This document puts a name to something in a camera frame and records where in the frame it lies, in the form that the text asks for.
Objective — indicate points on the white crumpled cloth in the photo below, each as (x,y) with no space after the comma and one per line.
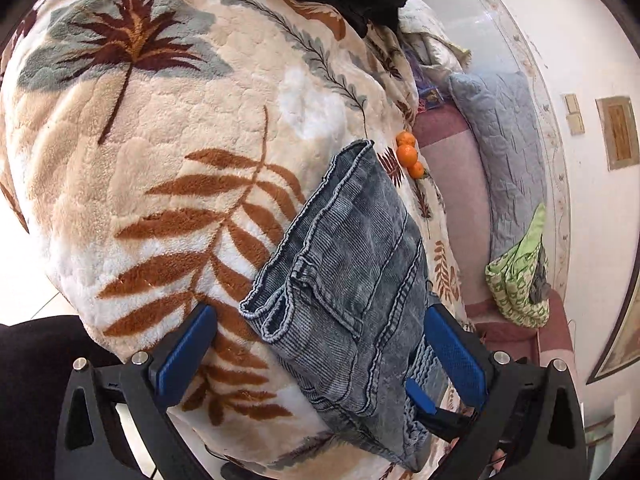
(424,34)

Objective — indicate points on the green patterned folded cloth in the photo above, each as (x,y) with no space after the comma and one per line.
(516,279)

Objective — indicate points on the wall light switch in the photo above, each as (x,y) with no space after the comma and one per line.
(574,115)

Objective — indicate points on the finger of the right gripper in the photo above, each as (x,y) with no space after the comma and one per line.
(422,399)

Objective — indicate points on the grey quilted pillow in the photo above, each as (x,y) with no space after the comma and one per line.
(501,113)

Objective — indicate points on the leaf pattern plush blanket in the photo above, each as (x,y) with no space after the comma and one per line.
(157,150)

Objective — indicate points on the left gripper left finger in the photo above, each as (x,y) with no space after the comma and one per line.
(91,443)

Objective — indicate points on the blue denim jeans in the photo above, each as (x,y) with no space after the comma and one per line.
(341,302)

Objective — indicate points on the framed wall picture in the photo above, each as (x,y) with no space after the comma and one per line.
(619,131)

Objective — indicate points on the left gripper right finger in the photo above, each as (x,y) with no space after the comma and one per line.
(526,418)

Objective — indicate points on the large orange tangerine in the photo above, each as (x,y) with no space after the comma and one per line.
(407,155)

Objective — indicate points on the small orange tangerine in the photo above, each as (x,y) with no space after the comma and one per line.
(416,171)

